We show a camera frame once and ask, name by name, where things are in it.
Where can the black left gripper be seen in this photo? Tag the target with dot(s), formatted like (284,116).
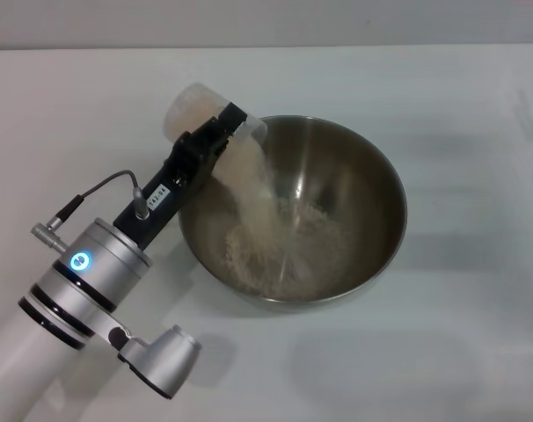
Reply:
(165,193)

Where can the clear plastic measuring cup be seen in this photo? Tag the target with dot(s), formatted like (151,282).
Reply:
(192,107)

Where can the white rice grains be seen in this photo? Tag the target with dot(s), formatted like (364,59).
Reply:
(257,228)

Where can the stainless steel bowl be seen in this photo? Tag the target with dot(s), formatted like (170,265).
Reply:
(359,198)

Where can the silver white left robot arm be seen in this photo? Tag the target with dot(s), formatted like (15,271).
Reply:
(95,264)

